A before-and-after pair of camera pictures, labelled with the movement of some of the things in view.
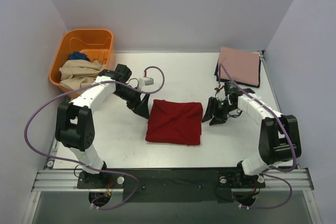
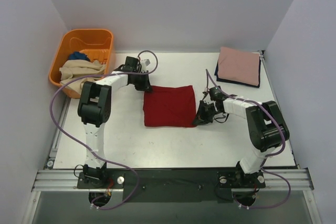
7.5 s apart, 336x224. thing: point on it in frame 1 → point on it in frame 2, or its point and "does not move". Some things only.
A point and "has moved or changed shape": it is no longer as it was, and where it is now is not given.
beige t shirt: x=79 y=74 does not move
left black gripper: x=135 y=103 → x=143 y=85
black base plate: x=171 y=184 does not move
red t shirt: x=175 y=123 has moved or changed shape
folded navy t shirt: x=217 y=73 does not move
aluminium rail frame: x=52 y=179 does not move
